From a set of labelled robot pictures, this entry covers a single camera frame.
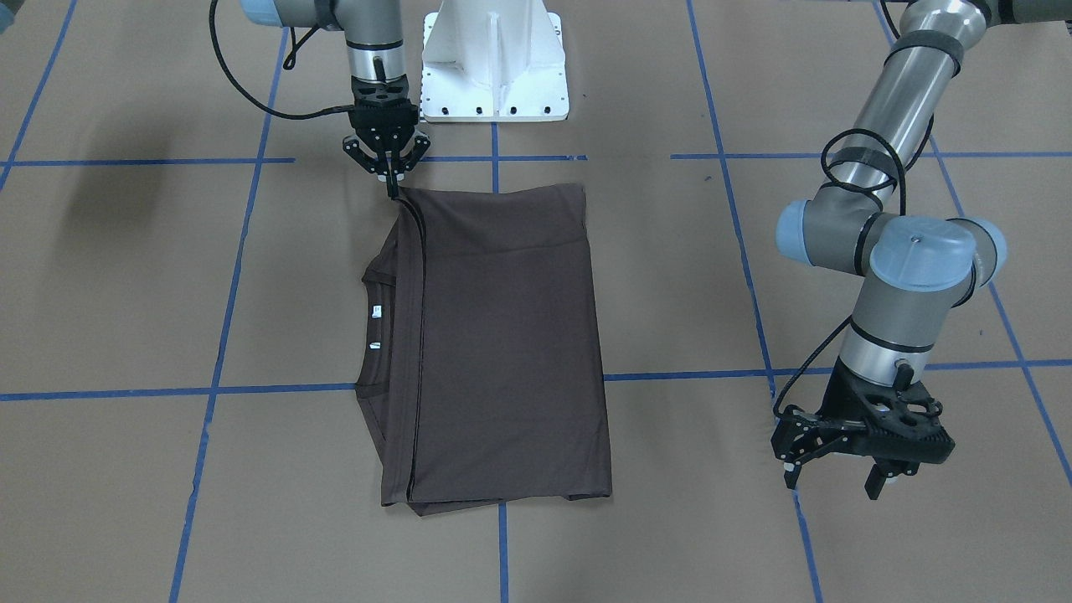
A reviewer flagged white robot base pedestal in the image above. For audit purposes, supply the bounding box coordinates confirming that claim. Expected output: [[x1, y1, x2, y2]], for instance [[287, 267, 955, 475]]
[[419, 1, 570, 123]]

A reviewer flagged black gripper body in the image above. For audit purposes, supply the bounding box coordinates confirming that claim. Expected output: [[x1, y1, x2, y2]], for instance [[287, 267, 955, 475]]
[[343, 77, 431, 182], [772, 365, 955, 470]]

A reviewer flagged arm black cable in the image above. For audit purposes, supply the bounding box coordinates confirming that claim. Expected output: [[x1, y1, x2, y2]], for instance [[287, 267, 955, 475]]
[[770, 127, 910, 420], [208, 0, 357, 120]]

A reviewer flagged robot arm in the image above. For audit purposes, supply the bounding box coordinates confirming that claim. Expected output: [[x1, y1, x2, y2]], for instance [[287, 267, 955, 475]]
[[240, 1, 431, 198], [770, 1, 1069, 499]]

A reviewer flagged dark brown t-shirt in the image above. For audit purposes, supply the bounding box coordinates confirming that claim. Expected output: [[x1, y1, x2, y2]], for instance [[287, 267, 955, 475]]
[[355, 183, 613, 516]]

